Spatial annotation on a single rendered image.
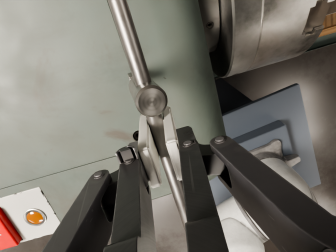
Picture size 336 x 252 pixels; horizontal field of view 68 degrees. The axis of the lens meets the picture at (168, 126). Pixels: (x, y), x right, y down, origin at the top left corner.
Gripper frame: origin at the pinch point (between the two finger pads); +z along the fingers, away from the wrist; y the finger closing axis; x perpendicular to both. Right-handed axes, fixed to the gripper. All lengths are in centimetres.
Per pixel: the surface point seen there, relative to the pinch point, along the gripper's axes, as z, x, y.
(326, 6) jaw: 15.0, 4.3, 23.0
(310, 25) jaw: 16.3, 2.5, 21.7
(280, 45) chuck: 16.7, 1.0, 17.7
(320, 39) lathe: 82, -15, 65
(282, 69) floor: 136, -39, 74
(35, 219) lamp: 9.9, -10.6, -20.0
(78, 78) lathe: 10.3, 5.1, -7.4
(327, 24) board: 47, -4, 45
